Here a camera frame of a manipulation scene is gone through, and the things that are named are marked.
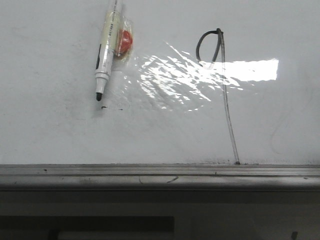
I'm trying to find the white whiteboard surface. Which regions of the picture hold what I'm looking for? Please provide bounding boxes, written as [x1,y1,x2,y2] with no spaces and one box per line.
[0,0,320,165]

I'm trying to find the aluminium whiteboard tray frame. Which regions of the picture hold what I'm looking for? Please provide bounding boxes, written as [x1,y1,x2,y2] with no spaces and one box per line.
[0,164,320,192]

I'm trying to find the white whiteboard marker pen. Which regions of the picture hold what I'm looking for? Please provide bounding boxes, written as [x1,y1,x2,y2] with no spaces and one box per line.
[95,0,123,102]

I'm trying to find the red round magnet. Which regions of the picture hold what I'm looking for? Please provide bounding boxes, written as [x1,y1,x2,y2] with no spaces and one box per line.
[115,29,133,57]

